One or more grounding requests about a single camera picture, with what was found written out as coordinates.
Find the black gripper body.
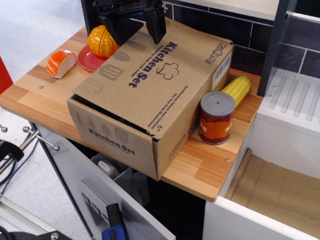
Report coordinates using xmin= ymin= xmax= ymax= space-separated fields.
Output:
xmin=92 ymin=0 xmax=167 ymax=19

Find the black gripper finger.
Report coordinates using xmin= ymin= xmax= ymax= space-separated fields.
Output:
xmin=99 ymin=13 xmax=146 ymax=46
xmin=143 ymin=6 xmax=167 ymax=45

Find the brown cardboard kitchen set box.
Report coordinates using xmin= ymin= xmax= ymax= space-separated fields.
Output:
xmin=67 ymin=18 xmax=234 ymax=180

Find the orange toy pumpkin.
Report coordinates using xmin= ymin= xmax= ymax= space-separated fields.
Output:
xmin=87 ymin=24 xmax=120 ymax=58

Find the red toy plate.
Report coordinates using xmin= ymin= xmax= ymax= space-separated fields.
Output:
xmin=77 ymin=44 xmax=108 ymax=72

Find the orange white salmon sushi toy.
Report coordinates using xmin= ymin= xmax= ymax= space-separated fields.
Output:
xmin=46 ymin=50 xmax=77 ymax=79

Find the orange toy soup can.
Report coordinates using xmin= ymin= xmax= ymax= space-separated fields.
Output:
xmin=199 ymin=91 xmax=236 ymax=145

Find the yellow toy corn cob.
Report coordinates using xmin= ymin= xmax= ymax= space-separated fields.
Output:
xmin=222 ymin=76 xmax=251 ymax=108

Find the grey box under counter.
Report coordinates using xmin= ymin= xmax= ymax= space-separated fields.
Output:
xmin=90 ymin=153 xmax=150 ymax=206

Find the white cabinet door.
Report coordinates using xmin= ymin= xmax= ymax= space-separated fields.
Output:
xmin=33 ymin=124 xmax=176 ymax=240

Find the white sink unit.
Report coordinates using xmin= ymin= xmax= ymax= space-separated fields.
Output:
xmin=202 ymin=69 xmax=320 ymax=240

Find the blue cable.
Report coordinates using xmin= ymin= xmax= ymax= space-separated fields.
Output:
xmin=0 ymin=139 xmax=40 ymax=196

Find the black blue tool handle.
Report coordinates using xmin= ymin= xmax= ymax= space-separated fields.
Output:
xmin=101 ymin=203 xmax=129 ymax=240

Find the black cable bottom left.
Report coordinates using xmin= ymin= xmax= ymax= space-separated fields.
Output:
xmin=0 ymin=224 xmax=18 ymax=240

